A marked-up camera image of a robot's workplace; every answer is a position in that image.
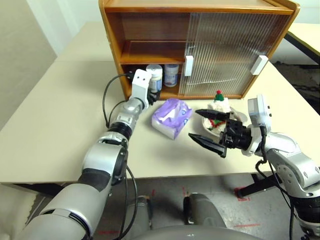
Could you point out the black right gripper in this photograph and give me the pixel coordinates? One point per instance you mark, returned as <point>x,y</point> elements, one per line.
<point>236,135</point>

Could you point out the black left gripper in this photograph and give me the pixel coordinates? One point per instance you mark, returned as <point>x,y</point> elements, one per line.
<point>153,97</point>

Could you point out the white jar grey text label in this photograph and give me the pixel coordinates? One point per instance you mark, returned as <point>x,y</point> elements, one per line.
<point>155,71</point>

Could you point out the white jar blue pattern label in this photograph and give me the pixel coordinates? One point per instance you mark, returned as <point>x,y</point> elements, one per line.
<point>171,75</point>

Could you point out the white plush snowman toy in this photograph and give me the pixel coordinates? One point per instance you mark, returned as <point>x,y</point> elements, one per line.
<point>220,104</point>

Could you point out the ribbed clear sliding cabinet door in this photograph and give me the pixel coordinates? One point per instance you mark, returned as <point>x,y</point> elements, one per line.
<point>183,85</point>
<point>281,35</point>

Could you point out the purple tissue pack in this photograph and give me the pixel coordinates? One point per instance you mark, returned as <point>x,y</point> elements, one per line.
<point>172,117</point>

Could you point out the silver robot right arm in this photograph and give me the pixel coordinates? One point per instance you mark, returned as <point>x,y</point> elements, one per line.
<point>287,160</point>

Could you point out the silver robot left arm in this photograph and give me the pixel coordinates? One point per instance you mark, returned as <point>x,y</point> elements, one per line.
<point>100,160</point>

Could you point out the wooden tabletop cabinet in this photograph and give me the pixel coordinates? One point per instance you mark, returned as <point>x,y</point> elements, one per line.
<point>200,6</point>

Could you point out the black metal table leg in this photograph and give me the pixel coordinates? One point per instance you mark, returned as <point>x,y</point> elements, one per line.
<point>37,190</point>
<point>262,183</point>

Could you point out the grey robot right thigh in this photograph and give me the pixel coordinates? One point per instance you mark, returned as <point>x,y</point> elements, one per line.
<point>205,210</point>

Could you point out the grey robot thigh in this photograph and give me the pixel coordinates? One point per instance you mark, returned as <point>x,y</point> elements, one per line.
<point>141,212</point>
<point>205,210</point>

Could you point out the grey robot left thigh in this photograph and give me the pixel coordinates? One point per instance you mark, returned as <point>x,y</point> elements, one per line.
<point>141,212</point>

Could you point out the grey robot torso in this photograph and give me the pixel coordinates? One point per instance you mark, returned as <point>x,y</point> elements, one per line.
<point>175,233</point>

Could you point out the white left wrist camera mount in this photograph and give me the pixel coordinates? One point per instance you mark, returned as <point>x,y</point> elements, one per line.
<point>140,82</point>

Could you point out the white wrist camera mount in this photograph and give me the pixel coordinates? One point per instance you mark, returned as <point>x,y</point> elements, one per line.
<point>140,82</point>
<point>260,110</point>

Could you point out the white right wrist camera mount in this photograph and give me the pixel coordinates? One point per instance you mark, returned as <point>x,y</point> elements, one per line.
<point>260,110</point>

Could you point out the beige side table black frame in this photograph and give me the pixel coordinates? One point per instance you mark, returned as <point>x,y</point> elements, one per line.
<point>307,35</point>

